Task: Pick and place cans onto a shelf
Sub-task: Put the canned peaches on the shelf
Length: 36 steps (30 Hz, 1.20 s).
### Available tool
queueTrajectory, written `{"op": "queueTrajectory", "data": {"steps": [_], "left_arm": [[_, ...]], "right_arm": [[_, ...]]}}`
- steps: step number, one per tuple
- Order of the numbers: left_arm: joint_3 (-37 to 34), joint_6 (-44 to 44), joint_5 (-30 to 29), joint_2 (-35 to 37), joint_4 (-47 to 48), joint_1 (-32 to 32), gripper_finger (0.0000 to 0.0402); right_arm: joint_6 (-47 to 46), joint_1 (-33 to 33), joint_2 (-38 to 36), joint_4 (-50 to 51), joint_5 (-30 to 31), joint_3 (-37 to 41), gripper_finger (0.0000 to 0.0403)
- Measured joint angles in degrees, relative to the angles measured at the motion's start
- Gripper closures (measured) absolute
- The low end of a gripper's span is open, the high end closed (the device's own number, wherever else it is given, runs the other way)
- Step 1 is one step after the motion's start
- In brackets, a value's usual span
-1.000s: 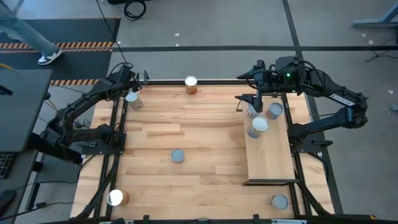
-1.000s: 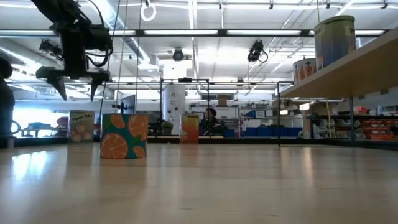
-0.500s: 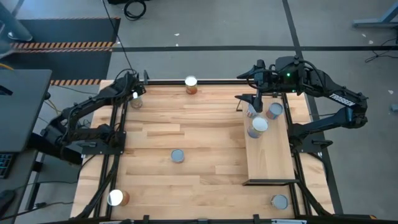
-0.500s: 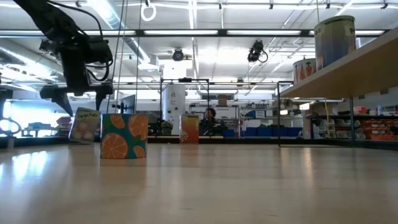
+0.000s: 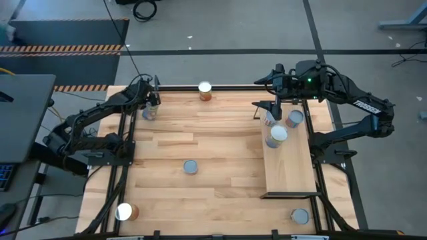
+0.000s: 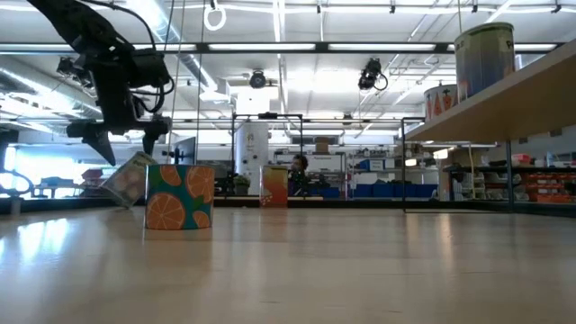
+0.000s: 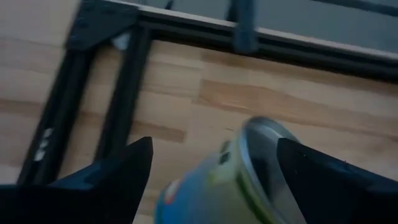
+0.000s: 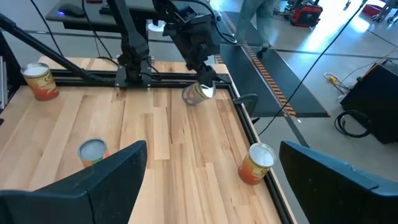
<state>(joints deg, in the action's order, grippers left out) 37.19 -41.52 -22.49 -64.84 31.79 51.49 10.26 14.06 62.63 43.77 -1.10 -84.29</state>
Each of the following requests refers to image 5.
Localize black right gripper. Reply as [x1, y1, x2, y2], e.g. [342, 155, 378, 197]
[252, 63, 300, 121]

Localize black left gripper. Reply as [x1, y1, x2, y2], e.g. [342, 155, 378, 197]
[134, 78, 162, 110]

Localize cream Peaches label can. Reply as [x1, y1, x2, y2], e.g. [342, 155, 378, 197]
[141, 102, 160, 121]
[265, 124, 289, 149]

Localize white carrot label can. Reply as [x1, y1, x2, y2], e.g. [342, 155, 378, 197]
[263, 111, 278, 127]

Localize pink blue label can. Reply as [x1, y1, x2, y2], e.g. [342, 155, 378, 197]
[285, 109, 305, 129]

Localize orange red label can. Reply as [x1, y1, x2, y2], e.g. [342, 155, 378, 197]
[197, 81, 213, 102]

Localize teal orange-slice label can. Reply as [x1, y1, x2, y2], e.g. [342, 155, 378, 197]
[183, 159, 199, 176]

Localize wooden shelf black legs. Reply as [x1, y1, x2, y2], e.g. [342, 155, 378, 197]
[252, 99, 322, 200]

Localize black hazard-striped floor mat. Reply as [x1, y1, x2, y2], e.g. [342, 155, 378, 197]
[9, 18, 130, 54]
[0, 52, 121, 93]

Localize orange-sided tin can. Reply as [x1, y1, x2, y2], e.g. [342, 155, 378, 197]
[114, 202, 140, 222]

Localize grey tin can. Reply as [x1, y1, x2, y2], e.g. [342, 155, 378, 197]
[290, 207, 310, 225]

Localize dark grey desk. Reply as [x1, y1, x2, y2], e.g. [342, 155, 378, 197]
[0, 73, 57, 164]

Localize grey metal desk foot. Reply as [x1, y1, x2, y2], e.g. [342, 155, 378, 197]
[378, 1, 427, 31]

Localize black backlit keyboard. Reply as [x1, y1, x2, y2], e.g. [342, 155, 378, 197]
[0, 163, 16, 193]

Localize black computer mouse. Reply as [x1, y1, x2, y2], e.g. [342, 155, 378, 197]
[0, 203, 17, 234]

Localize black metal table frame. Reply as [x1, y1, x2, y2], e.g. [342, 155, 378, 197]
[79, 83, 370, 240]

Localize long black floor cable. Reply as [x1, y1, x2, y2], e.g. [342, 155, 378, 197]
[102, 0, 144, 81]

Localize coiled black floor cable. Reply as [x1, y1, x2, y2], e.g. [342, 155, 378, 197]
[132, 0, 158, 23]

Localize thin black floor cable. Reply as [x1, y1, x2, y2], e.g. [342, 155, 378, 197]
[390, 39, 427, 68]

